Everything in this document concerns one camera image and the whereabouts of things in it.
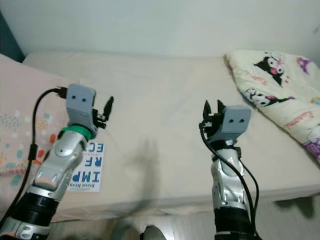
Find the cream cartoon print blanket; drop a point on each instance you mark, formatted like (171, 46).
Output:
(270, 90)

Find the pink dotted pillow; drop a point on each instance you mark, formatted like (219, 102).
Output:
(15, 100)

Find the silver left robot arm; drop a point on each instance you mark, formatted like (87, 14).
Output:
(62, 160)

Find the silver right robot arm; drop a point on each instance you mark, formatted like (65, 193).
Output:
(225, 185)

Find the cream sheeted bed mattress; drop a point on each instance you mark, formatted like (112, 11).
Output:
(170, 115)

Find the white book blue letters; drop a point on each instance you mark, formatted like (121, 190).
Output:
(92, 170)

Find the teal upholstered headboard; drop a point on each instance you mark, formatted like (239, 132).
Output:
(5, 40)

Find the grey right robot leg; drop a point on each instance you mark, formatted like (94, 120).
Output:
(156, 234)

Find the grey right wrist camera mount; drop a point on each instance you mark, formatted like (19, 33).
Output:
(235, 122)

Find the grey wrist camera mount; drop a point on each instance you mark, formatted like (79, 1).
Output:
(80, 102)
(235, 122)

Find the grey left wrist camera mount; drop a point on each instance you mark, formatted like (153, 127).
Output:
(80, 102)

